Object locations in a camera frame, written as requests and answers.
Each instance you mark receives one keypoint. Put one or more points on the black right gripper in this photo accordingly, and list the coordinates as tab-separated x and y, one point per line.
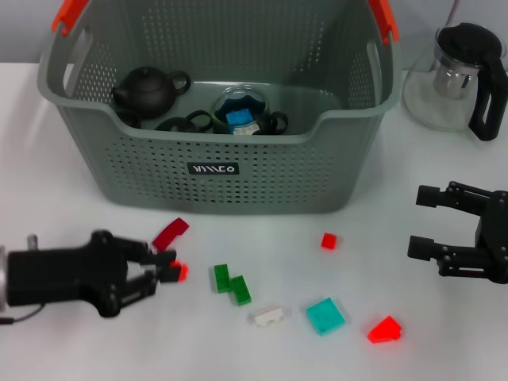
496	238

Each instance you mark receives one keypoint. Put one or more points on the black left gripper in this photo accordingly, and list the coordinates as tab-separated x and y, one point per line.
67	274

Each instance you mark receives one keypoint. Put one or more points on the small red studded brick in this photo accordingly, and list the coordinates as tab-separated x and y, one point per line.
183	270

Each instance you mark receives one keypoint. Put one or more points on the dark red curved brick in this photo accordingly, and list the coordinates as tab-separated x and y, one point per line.
172	232

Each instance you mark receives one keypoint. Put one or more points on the green rectangular building brick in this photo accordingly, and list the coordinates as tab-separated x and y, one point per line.
240	291
221	278

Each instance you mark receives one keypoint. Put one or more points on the white building plate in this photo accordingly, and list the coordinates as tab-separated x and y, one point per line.
246	129

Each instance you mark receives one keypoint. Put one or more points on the blue square building brick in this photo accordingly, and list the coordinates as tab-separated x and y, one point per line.
239	116

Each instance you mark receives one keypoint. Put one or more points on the grey perforated storage basket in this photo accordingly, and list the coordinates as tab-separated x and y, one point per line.
238	190

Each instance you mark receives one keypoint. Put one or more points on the red sloped roof brick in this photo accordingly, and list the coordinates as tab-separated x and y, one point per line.
384	330

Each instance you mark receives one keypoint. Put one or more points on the white rectangular building brick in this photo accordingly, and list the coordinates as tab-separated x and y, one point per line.
266	316

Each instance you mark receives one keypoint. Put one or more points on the small red square brick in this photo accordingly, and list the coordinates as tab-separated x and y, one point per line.
328	241

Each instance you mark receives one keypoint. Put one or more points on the teal square building plate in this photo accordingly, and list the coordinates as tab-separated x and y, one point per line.
324	316

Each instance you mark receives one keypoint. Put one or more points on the black clay teapot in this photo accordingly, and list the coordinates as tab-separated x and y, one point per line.
147	93

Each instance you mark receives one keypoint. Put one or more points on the silver left gripper connector post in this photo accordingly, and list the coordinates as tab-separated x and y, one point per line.
32	243

